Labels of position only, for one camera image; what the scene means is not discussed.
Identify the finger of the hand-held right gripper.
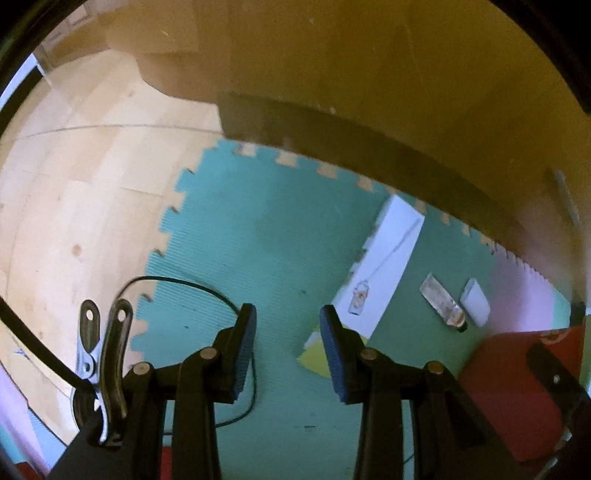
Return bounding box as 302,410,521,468
526,342,591,418

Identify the red plastic stool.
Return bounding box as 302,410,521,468
457,325,587,464

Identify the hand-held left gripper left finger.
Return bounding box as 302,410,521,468
46,302,258,480

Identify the thin black cable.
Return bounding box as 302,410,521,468
115,276,257,428

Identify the green and pink foam mat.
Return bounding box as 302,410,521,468
131,138,578,480

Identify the clear plastic bottle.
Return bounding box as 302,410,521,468
419,272,469,333

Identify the small white box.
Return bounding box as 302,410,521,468
459,278,491,328

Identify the metal spring clamp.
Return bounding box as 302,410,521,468
73,299,134,446

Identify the thick black braided cable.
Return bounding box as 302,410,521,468
0,295,93,393

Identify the silver drawer handle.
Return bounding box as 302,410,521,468
554,170,581,228

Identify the yellow paper sheet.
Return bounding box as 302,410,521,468
296,330,370,381

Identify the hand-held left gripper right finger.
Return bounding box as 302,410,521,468
320,305,522,480

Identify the light wooden cabinet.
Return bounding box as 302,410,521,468
104,0,591,305

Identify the long white paper box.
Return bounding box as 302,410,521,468
331,195,426,339

